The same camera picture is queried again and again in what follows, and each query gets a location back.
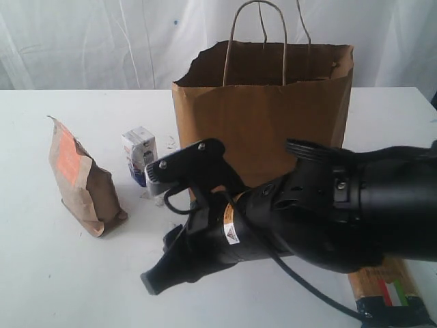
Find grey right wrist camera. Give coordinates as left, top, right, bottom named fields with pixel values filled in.
left=145, top=138, right=247, bottom=215

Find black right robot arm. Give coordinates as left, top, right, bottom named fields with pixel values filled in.
left=141, top=138, right=436, bottom=295

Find clear plastic wrapper scrap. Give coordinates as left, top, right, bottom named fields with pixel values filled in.
left=140, top=191, right=163, bottom=206

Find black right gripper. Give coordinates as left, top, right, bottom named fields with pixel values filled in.
left=160, top=160, right=363, bottom=284

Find kraft pouch with orange label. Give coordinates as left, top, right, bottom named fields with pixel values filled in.
left=48, top=118, right=128, bottom=238

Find spaghetti packet dark blue ends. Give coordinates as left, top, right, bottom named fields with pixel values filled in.
left=348, top=258, right=436, bottom=327

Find black cable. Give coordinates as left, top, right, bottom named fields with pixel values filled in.
left=163, top=187, right=369, bottom=321

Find brown paper shopping bag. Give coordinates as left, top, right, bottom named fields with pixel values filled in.
left=171, top=0, right=354, bottom=192

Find small white blue carton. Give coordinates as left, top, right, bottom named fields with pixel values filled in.
left=122, top=126, right=158, bottom=187

